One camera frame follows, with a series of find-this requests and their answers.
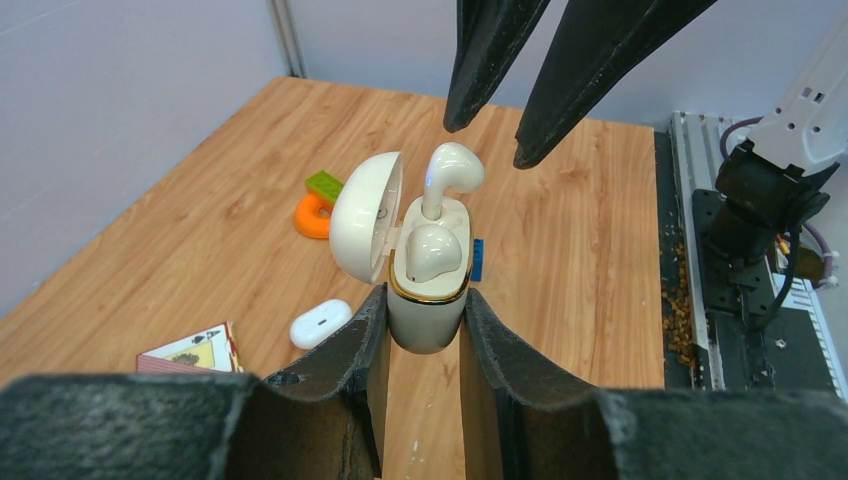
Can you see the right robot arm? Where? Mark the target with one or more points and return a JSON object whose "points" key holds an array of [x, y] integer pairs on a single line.
{"points": [[772, 181]]}

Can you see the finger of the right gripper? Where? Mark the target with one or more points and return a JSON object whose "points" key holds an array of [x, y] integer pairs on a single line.
{"points": [[490, 36], [595, 45]]}

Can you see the green building block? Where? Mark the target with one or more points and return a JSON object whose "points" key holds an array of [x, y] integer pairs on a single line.
{"points": [[325, 186]]}

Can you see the blue building block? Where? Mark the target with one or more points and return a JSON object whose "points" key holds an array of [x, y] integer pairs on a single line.
{"points": [[477, 260]]}

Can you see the white earbud charging case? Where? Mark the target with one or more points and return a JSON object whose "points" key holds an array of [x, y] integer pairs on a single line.
{"points": [[368, 233]]}

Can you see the playing card box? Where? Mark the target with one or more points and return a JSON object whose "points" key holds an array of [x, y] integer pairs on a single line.
{"points": [[207, 351]]}

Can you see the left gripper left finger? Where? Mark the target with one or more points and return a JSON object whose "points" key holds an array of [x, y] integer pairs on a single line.
{"points": [[321, 417]]}

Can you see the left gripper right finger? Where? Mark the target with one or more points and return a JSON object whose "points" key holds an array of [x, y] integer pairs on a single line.
{"points": [[525, 417]]}

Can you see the orange ring toy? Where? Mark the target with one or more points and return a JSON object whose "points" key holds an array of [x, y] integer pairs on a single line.
{"points": [[312, 216]]}

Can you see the white earbud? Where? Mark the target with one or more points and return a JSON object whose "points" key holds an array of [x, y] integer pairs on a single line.
{"points": [[431, 250], [452, 165]]}

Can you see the left aluminium corner post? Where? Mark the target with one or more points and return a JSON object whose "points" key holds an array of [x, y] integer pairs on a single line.
{"points": [[287, 38]]}

